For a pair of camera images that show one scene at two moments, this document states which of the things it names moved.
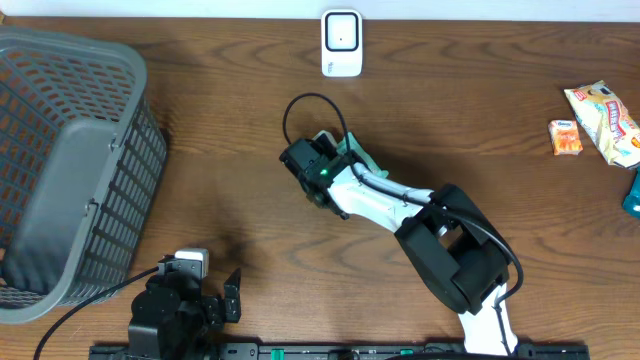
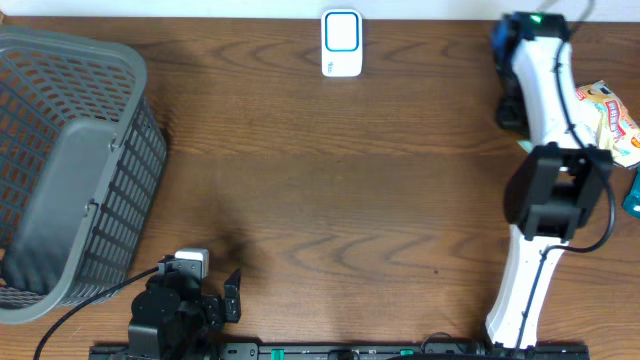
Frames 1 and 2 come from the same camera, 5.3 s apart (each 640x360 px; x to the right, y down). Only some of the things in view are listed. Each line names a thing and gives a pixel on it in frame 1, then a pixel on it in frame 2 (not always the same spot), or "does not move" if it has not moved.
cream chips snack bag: (604, 115) does not move
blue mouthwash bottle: (631, 202) does not move
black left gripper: (216, 315) does not move
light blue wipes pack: (356, 149) to (526, 145)
